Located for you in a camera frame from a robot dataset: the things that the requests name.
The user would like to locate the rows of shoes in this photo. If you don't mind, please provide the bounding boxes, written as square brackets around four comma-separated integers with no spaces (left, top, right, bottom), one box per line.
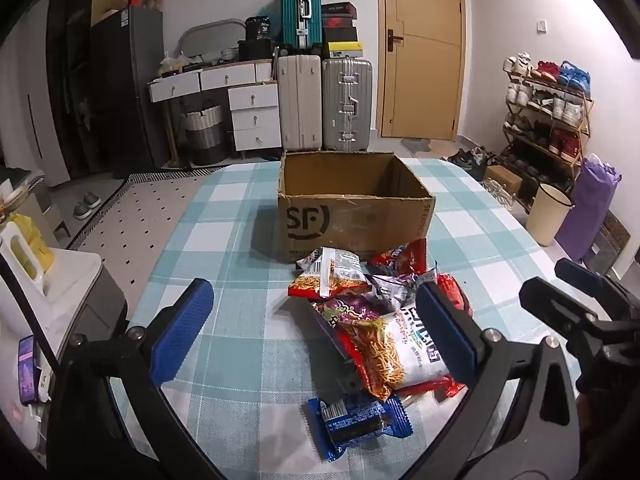
[502,52,593,201]

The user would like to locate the yellow shoe box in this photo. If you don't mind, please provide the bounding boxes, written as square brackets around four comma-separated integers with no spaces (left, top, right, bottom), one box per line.
[322,41,365,60]

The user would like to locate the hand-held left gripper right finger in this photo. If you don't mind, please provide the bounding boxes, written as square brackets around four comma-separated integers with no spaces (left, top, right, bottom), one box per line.
[400,281,581,480]

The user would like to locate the large black shoe box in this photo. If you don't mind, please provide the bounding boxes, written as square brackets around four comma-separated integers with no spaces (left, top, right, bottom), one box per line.
[322,26,360,43]

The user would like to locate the purple candy packet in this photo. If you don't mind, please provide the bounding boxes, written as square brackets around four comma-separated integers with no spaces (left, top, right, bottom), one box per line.
[310,296,401,333]

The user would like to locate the plastic bag with food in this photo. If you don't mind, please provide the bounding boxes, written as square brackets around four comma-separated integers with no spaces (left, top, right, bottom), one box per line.
[159,52,188,77]

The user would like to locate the phone with purple screen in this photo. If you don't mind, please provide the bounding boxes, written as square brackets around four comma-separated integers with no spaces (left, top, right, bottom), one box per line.
[17,335,41,406]

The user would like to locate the teal suitcase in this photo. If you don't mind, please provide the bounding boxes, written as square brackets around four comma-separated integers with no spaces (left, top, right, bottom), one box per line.
[280,0,323,57]

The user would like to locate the printed cardboard box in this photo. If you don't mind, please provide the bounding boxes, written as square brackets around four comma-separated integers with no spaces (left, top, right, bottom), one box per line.
[277,151,437,264]

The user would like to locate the wooden door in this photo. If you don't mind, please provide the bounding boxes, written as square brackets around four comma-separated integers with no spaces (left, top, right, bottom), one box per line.
[376,0,468,142]

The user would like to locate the scattered sneakers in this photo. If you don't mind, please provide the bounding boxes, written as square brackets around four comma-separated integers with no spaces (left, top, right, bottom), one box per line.
[445,147,501,181]

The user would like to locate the black bag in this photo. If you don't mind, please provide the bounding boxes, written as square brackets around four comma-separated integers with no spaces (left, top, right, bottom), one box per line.
[238,39,279,61]

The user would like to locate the blue cookie packet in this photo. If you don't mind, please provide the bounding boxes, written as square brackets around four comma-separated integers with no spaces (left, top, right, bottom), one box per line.
[306,393,414,461]

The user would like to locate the woven laundry basket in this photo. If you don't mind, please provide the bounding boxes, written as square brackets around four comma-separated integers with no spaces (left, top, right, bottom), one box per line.
[181,100,226,166]

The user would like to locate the dark wardrobe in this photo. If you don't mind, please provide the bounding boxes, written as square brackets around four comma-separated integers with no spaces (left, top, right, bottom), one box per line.
[45,0,128,181]

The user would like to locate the black jar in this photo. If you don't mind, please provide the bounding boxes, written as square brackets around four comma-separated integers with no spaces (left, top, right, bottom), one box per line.
[244,16,271,42]

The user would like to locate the red chip bag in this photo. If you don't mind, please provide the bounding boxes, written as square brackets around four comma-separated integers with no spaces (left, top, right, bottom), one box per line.
[369,239,429,277]

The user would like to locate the small red noodle snack packet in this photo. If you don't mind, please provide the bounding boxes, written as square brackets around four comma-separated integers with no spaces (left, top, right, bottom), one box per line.
[289,247,375,302]

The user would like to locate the black cable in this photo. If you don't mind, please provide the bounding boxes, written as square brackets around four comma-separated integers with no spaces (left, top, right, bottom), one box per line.
[0,255,66,376]

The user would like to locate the white drawer dresser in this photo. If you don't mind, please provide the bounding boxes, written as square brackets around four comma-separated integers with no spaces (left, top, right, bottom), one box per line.
[148,59,282,161]

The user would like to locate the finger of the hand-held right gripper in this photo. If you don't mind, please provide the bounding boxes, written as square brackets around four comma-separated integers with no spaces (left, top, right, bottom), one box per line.
[518,276,618,343]
[554,258,640,313]

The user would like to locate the silver snack packet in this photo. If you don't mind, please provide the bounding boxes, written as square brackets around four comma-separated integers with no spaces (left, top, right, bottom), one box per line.
[372,272,426,312]

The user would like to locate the purple bag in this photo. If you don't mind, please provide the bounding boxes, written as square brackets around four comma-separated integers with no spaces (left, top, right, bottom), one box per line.
[555,155,622,262]

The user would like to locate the white chair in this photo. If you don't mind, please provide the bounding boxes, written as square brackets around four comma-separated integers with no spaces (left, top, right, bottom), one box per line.
[0,222,51,331]

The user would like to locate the cream trash bin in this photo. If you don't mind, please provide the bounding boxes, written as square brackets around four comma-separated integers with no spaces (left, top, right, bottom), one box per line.
[526,182,575,247]

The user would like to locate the grey door mat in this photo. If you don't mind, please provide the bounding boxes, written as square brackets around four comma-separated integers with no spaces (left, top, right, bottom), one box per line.
[400,139,453,157]

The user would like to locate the small cardboard box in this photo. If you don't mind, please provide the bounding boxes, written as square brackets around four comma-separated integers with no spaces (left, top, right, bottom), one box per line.
[484,164,523,196]

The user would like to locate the beige suitcase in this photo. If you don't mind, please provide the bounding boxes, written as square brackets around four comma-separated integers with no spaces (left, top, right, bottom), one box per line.
[276,54,322,152]

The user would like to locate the yellow bag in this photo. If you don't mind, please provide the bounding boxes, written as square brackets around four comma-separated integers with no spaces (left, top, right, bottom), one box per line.
[10,212,55,273]

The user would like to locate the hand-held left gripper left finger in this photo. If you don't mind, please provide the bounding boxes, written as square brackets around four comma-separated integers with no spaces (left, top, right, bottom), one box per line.
[45,278,226,480]

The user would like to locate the large white noodle snack packet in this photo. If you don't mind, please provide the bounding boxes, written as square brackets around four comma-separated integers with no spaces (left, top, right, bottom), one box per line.
[334,305,468,402]

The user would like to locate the dark refrigerator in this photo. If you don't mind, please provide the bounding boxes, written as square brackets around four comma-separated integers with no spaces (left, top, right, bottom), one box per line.
[90,6,168,178]

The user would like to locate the wooden shoe rack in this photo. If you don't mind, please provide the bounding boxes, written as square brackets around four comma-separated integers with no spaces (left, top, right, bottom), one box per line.
[501,67,596,211]

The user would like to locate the arched grey mirror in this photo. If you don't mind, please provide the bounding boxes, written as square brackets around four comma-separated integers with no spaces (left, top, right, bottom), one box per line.
[178,18,247,61]

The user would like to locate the silver suitcase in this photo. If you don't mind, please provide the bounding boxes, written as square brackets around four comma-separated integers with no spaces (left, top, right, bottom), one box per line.
[321,58,374,151]

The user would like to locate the brown floor mat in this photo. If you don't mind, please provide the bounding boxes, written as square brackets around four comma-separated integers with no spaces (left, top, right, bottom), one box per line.
[585,210,631,276]

